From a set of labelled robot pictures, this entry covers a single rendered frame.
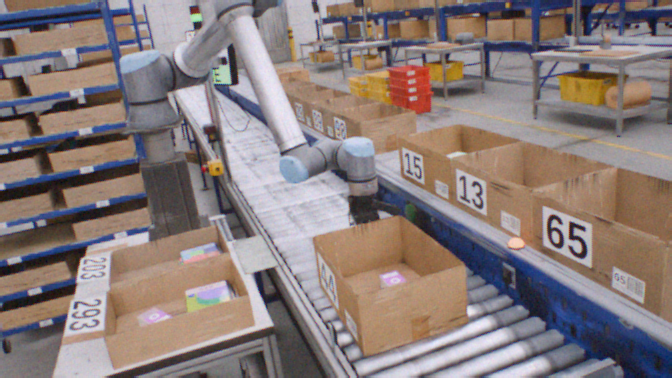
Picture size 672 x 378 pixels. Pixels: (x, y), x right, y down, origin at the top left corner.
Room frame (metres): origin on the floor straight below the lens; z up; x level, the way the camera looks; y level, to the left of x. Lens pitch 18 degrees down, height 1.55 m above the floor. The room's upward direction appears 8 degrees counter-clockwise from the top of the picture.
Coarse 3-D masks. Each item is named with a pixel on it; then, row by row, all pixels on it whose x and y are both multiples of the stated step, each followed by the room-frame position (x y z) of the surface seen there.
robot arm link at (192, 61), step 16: (256, 0) 1.71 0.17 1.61; (272, 0) 1.76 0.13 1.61; (256, 16) 1.81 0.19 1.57; (208, 32) 1.93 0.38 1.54; (224, 32) 1.88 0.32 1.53; (176, 48) 2.10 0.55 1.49; (192, 48) 2.01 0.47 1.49; (208, 48) 1.96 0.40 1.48; (224, 48) 1.98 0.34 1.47; (176, 64) 2.07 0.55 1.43; (192, 64) 2.05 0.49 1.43; (208, 64) 2.08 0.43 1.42; (176, 80) 2.08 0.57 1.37; (192, 80) 2.11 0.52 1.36; (208, 80) 2.20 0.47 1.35
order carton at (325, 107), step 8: (352, 96) 3.19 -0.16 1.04; (312, 104) 3.07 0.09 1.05; (320, 104) 3.13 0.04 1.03; (328, 104) 3.15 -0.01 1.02; (336, 104) 3.16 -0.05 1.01; (344, 104) 3.18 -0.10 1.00; (352, 104) 3.19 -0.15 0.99; (360, 104) 3.13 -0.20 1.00; (368, 104) 2.80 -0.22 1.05; (312, 112) 3.10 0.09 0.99; (320, 112) 2.93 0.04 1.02; (328, 112) 2.80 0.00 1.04; (328, 120) 2.81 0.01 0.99; (328, 136) 2.85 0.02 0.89
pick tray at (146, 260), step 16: (160, 240) 1.77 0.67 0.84; (176, 240) 1.78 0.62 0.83; (192, 240) 1.80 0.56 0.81; (208, 240) 1.82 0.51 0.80; (224, 240) 1.68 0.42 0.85; (112, 256) 1.69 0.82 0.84; (128, 256) 1.72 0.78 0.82; (144, 256) 1.74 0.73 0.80; (160, 256) 1.76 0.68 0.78; (176, 256) 1.78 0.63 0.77; (224, 256) 1.56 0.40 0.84; (112, 272) 1.59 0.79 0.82; (128, 272) 1.71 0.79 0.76; (144, 272) 1.70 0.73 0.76; (160, 272) 1.50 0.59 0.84
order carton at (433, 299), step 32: (384, 224) 1.51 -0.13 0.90; (352, 256) 1.48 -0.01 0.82; (384, 256) 1.50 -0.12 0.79; (416, 256) 1.42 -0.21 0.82; (448, 256) 1.23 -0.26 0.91; (352, 288) 1.11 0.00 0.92; (384, 288) 1.09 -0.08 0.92; (416, 288) 1.11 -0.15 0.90; (448, 288) 1.13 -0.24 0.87; (352, 320) 1.13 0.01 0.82; (384, 320) 1.09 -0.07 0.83; (416, 320) 1.11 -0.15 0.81; (448, 320) 1.13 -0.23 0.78
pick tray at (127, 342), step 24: (216, 264) 1.52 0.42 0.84; (120, 288) 1.42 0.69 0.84; (144, 288) 1.44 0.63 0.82; (168, 288) 1.47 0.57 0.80; (192, 288) 1.49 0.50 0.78; (240, 288) 1.43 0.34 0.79; (120, 312) 1.41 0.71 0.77; (144, 312) 1.41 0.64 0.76; (168, 312) 1.39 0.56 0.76; (192, 312) 1.22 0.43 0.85; (216, 312) 1.24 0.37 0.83; (240, 312) 1.26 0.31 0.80; (120, 336) 1.16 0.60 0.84; (144, 336) 1.18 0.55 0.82; (168, 336) 1.20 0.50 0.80; (192, 336) 1.21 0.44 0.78; (216, 336) 1.24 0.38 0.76; (120, 360) 1.15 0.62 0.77; (144, 360) 1.17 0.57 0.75
